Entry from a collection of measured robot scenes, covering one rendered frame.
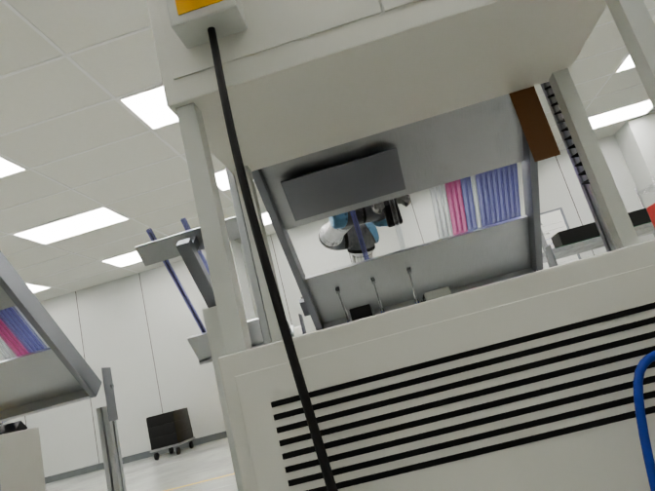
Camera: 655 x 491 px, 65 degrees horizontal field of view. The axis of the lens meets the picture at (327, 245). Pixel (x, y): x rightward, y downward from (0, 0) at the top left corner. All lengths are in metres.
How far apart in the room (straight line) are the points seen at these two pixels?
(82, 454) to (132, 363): 1.63
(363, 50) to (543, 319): 0.45
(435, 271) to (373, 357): 0.93
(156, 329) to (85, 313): 1.36
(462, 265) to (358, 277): 0.31
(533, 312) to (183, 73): 0.60
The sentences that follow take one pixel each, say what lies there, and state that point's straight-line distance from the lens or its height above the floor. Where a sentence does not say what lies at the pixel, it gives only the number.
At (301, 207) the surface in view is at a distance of 1.34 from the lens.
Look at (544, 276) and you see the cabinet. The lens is 0.70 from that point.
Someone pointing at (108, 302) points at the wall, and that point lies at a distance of 9.67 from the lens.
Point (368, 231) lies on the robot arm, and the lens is 2.07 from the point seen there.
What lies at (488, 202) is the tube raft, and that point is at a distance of 1.50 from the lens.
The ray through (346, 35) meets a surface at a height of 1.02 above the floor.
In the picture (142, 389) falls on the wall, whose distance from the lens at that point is 9.29.
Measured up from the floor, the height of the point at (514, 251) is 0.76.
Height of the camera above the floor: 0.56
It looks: 13 degrees up
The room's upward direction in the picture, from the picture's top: 15 degrees counter-clockwise
